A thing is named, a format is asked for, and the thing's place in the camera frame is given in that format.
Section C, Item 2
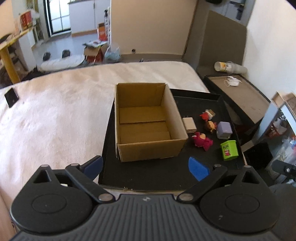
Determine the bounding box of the white kitchen cabinet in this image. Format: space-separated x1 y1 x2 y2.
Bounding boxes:
68 0 110 37

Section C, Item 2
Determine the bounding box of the patterned book box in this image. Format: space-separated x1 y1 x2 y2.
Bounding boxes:
272 92 296 116

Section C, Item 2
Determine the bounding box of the stack of paper cups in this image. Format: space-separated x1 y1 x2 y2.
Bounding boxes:
214 62 247 74

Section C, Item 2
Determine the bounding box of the brown haired doll figurine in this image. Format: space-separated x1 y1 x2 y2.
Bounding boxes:
205 120 217 133

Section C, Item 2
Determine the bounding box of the black shallow tray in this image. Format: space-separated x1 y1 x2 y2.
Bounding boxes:
98 89 244 191

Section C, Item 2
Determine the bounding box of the white power adapter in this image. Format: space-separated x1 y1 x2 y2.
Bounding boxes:
182 117 197 133

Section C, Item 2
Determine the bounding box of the open box with magazines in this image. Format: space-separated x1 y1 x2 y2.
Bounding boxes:
82 40 108 63

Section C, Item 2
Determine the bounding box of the yellow wooden table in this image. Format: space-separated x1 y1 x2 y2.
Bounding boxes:
0 27 33 84

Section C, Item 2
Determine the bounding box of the black side table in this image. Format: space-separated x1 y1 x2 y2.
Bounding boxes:
203 74 270 144

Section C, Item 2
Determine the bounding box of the red pink plush figurine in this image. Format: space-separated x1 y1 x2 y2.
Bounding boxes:
191 132 213 151

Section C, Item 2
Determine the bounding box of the small black square device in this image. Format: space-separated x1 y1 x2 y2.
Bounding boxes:
4 88 19 108

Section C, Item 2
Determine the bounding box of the brown upright board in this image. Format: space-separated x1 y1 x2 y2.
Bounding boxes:
197 11 247 77

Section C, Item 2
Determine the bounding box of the cream fuzzy blanket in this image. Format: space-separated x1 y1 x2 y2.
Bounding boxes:
1 61 207 207

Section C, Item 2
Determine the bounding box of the red figurine with box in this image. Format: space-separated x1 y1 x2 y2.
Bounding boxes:
200 109 216 121

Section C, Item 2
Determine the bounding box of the red box on table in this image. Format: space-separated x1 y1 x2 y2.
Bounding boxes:
20 10 33 31

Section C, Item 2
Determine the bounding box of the orange red bag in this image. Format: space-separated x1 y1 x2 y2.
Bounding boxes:
97 23 107 42

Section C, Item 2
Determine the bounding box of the purple cube toy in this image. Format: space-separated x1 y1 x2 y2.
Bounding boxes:
216 121 233 140

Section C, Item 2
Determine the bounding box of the green cube toy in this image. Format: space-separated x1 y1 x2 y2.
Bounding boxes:
220 140 239 161

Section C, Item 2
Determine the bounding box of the white floor cushion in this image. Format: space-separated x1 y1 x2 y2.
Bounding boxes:
40 55 85 71

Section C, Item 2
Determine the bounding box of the brown cardboard box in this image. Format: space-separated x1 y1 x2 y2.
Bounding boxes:
114 83 188 162

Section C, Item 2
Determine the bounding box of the white face mask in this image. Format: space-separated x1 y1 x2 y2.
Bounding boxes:
224 76 242 87

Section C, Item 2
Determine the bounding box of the clear plastic bag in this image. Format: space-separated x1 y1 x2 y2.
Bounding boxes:
104 46 121 62

